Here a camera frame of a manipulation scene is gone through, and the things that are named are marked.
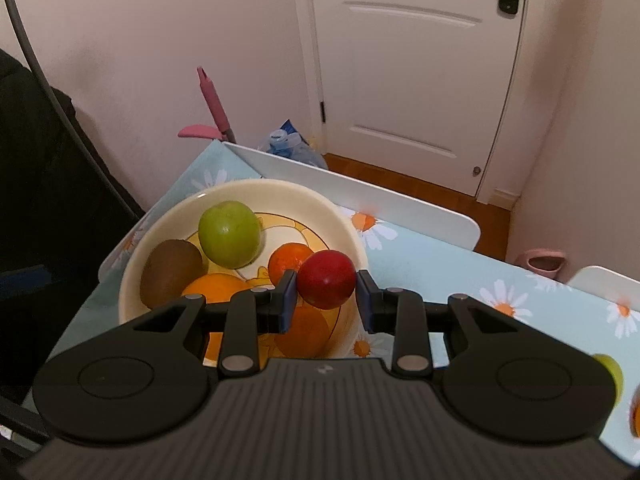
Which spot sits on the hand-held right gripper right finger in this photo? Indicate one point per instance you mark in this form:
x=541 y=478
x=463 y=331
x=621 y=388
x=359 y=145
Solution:
x=361 y=301

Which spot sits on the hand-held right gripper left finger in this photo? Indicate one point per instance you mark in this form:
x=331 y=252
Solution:
x=289 y=301

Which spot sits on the small orange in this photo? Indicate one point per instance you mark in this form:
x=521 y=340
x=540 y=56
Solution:
x=302 y=332
x=286 y=262

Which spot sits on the large orange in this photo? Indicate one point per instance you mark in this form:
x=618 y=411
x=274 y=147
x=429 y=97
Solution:
x=636 y=410
x=215 y=287

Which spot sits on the green apple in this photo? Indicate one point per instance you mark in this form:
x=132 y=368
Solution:
x=230 y=234
x=609 y=375

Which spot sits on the cream bowl with yellow print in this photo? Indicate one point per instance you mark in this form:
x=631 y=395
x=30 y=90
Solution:
x=300 y=201

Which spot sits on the brown kiwi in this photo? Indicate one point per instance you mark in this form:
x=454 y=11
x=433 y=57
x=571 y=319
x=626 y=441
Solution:
x=170 y=272

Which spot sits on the light blue daisy tablecloth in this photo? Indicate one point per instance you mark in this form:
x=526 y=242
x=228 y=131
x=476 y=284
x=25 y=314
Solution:
x=435 y=272

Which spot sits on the white chair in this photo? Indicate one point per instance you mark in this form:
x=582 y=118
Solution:
x=605 y=280
x=360 y=195

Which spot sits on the clear plastic water jug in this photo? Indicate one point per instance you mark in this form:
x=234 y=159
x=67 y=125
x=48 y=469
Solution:
x=290 y=145

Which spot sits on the black door hinge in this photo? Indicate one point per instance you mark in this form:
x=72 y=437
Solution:
x=323 y=112

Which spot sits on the white panel door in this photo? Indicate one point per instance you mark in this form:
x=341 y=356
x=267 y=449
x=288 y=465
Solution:
x=415 y=75

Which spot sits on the black chair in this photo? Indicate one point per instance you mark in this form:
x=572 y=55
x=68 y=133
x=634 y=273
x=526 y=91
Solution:
x=45 y=175

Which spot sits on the grey metal tube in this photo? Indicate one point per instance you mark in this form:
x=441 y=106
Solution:
x=55 y=102

